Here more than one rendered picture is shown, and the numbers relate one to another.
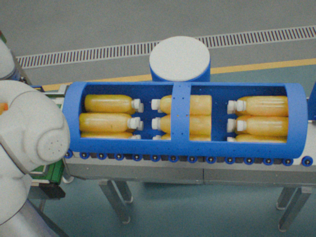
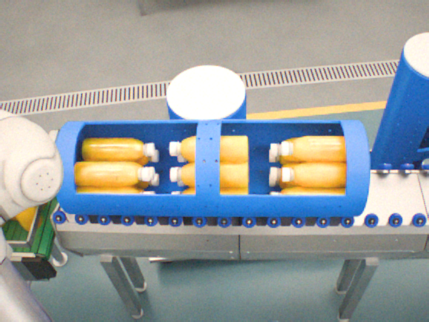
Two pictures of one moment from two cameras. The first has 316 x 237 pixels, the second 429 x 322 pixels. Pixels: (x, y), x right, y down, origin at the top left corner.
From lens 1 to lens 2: 0.08 m
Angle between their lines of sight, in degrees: 5
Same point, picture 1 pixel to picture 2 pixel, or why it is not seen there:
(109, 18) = (115, 52)
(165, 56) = (188, 90)
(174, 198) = (201, 284)
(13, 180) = not seen: outside the picture
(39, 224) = (22, 289)
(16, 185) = not seen: outside the picture
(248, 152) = (298, 208)
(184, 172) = (214, 241)
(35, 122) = (18, 149)
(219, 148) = (259, 205)
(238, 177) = (285, 246)
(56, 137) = (46, 168)
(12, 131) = not seen: outside the picture
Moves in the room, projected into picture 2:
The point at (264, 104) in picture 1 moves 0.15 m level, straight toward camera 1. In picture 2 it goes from (316, 145) to (306, 189)
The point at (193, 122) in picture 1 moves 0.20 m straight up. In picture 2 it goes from (225, 171) to (222, 122)
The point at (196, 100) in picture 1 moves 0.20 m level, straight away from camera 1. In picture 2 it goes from (228, 142) to (225, 91)
